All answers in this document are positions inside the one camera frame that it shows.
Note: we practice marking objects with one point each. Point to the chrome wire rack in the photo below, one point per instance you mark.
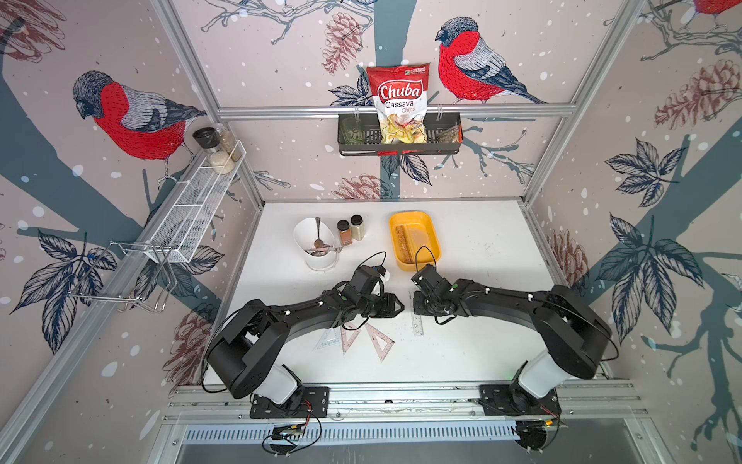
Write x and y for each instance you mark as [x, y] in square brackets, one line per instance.
[127, 276]

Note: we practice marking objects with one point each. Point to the spice jar orange powder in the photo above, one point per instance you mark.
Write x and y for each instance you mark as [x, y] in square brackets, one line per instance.
[345, 233]

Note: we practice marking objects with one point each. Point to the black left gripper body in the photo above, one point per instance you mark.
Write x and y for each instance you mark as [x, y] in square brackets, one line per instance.
[371, 306]

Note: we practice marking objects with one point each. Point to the spice jar pale powder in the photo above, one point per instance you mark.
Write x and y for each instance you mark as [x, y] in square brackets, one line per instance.
[357, 227]

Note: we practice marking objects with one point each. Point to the pink triangle set square left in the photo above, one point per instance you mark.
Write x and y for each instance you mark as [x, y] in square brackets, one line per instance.
[348, 338]

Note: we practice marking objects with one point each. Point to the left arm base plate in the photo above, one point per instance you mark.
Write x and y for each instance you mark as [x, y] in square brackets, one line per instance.
[304, 402]

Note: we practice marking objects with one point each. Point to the black wire wall basket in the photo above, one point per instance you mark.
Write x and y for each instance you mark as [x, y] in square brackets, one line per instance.
[366, 135]

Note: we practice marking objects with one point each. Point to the clear triangle set square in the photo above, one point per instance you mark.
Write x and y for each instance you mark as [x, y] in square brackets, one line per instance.
[329, 338]

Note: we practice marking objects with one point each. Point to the red Chuba chips bag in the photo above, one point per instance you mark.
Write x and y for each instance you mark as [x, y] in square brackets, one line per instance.
[399, 95]

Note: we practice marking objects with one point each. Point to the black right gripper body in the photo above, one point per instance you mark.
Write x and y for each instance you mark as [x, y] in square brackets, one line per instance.
[424, 306]

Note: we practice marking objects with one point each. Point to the glass jar on shelf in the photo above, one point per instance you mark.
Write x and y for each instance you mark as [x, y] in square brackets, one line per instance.
[228, 142]

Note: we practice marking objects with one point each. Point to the pink long stencil ruler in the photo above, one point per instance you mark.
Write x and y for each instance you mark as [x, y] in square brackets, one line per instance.
[404, 254]

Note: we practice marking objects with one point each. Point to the pink triangle set square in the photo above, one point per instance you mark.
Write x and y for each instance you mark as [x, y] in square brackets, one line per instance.
[381, 342]
[348, 338]

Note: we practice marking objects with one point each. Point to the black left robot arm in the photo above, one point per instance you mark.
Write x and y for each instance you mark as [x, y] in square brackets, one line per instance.
[243, 352]

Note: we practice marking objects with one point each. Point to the white wire wall shelf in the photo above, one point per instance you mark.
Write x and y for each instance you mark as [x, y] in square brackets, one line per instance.
[198, 195]

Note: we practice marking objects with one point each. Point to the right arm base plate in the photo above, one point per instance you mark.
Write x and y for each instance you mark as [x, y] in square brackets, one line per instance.
[511, 400]

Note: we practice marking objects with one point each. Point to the black lid jar on shelf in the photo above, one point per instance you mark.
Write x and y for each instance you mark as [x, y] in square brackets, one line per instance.
[208, 139]

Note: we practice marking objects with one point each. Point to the metal spoon in bowl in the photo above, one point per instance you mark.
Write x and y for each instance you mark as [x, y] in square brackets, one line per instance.
[318, 242]

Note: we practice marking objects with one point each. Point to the pink triangle set square right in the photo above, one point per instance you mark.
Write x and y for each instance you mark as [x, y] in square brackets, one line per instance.
[381, 342]

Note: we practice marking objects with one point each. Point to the clear short stencil ruler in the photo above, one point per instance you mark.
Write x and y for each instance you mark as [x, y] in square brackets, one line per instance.
[417, 325]

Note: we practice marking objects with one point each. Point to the yellow plastic storage box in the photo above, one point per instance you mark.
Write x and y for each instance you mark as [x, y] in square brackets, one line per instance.
[423, 241]

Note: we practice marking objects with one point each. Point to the white bowl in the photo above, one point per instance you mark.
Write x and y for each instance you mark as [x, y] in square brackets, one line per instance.
[318, 260]

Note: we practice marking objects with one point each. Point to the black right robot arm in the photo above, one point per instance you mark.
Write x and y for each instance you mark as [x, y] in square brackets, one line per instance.
[575, 337]

